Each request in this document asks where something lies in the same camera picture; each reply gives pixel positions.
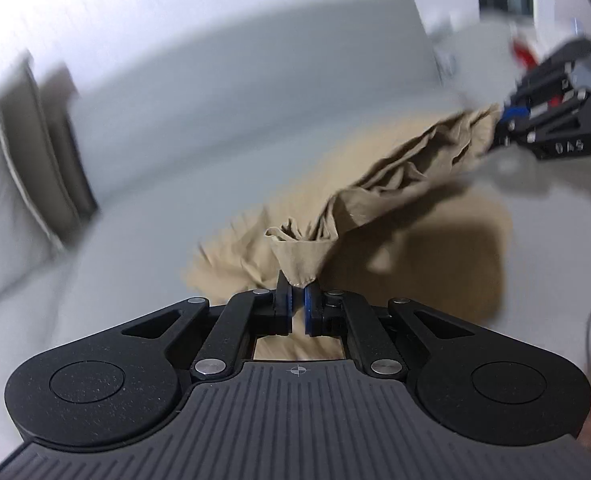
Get large grey cushion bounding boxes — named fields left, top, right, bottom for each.
left=0, top=60, right=66, bottom=261

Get khaki cargo pants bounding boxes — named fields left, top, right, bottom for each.
left=182, top=102, right=513, bottom=363

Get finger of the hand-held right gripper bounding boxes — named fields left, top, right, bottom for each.
left=494, top=89, right=591, bottom=148
left=503, top=37, right=591, bottom=118

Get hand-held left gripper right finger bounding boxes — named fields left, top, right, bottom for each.
left=304, top=281, right=515, bottom=381

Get grey sofa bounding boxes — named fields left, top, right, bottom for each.
left=0, top=0, right=591, bottom=461

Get red folded cloth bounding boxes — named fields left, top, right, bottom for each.
left=509, top=35, right=539, bottom=68

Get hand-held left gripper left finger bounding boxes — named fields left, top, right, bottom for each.
left=88, top=270, right=296, bottom=380

